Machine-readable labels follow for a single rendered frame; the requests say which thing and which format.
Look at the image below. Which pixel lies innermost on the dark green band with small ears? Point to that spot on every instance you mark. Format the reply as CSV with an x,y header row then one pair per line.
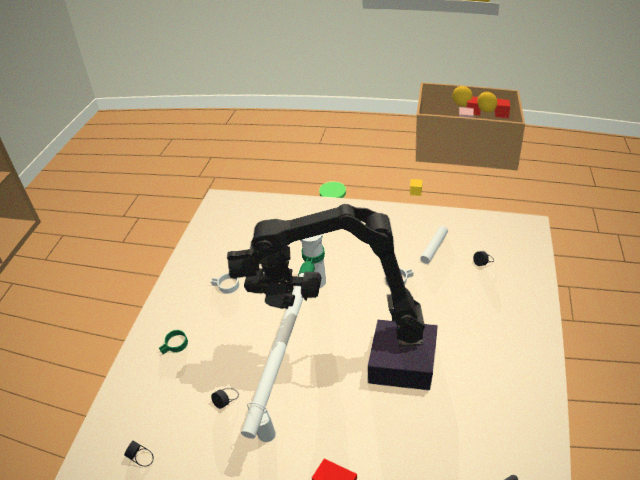
x,y
165,348

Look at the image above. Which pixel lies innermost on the grey metal band clamp with tab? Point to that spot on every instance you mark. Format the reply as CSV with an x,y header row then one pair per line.
x,y
406,274
218,281

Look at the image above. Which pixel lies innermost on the black cap with wire loop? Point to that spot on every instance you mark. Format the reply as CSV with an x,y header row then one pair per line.
x,y
220,398
481,258
133,449

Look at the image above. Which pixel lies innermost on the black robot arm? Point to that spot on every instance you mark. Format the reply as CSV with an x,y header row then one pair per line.
x,y
269,248

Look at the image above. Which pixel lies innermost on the dark green cup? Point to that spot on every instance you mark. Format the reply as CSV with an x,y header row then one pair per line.
x,y
308,265

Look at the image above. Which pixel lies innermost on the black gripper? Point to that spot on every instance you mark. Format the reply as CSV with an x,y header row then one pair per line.
x,y
309,283

